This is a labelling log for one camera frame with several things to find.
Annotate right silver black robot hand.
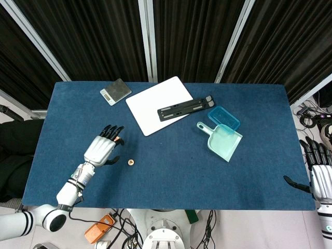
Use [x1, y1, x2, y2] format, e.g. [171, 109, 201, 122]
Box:
[283, 136, 332, 205]

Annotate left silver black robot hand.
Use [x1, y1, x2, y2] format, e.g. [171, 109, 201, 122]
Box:
[83, 124, 125, 167]

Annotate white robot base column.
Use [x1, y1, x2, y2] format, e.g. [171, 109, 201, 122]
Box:
[127, 209, 194, 249]

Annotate white shoe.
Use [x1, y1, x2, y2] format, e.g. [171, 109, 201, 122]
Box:
[321, 123, 332, 143]

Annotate white rectangular board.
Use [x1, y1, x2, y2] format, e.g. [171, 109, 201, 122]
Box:
[125, 76, 194, 137]

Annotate silver digital kitchen scale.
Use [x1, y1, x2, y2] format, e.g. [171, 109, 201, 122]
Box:
[100, 78, 132, 106]

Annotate orange foot pedal box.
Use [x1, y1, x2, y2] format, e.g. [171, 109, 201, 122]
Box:
[84, 214, 117, 244]

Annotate black box device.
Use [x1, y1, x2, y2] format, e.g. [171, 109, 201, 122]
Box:
[313, 89, 332, 109]

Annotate black office chair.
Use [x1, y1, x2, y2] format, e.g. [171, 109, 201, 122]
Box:
[0, 104, 47, 203]

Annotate blue table cloth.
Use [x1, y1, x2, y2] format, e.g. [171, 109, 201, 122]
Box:
[21, 81, 316, 211]

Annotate black folding laptop stand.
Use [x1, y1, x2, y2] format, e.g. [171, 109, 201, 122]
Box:
[157, 94, 216, 122]

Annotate mint green dustpan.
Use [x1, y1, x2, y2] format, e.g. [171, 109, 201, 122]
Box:
[196, 121, 244, 163]

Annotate black pleated curtain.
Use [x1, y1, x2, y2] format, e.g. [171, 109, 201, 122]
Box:
[14, 0, 150, 82]
[222, 0, 332, 104]
[153, 0, 246, 83]
[0, 9, 63, 110]

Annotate dark green block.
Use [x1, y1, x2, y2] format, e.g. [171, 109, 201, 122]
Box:
[184, 209, 200, 224]

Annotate clear blue plastic box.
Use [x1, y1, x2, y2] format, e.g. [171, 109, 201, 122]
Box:
[207, 105, 241, 130]

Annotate tangled black cables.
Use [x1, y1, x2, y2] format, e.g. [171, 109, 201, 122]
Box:
[293, 100, 332, 129]

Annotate black floor cable bundle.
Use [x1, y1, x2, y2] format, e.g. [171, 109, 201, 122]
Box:
[68, 209, 145, 249]

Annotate white frame post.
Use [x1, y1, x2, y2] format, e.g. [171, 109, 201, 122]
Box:
[138, 0, 158, 83]
[214, 0, 256, 84]
[0, 89, 48, 119]
[0, 0, 72, 82]
[289, 75, 332, 107]

